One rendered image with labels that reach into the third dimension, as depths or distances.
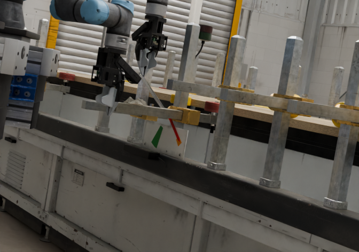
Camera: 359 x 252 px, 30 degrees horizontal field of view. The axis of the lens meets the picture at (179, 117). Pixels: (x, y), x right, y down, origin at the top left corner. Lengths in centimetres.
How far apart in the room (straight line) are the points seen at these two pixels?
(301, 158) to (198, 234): 58
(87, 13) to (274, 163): 70
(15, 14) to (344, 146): 115
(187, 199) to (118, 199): 83
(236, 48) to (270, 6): 1014
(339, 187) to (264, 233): 33
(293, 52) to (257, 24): 1016
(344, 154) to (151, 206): 127
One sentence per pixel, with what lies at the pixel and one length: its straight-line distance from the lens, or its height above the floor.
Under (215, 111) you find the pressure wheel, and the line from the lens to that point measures 235.
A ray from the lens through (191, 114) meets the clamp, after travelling 227.
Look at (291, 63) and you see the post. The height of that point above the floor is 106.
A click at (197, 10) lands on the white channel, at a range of 399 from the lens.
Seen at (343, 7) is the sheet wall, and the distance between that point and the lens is 1239.
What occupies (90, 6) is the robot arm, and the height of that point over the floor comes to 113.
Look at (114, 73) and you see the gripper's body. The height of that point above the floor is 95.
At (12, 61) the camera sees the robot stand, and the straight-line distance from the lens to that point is 173.
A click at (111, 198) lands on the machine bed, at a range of 313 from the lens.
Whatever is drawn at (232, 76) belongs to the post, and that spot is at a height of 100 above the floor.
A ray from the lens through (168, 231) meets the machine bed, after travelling 276.
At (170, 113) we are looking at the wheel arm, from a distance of 226.
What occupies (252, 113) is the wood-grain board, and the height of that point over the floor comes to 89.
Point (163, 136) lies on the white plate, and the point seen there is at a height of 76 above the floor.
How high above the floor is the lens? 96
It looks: 3 degrees down
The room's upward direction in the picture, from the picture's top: 10 degrees clockwise
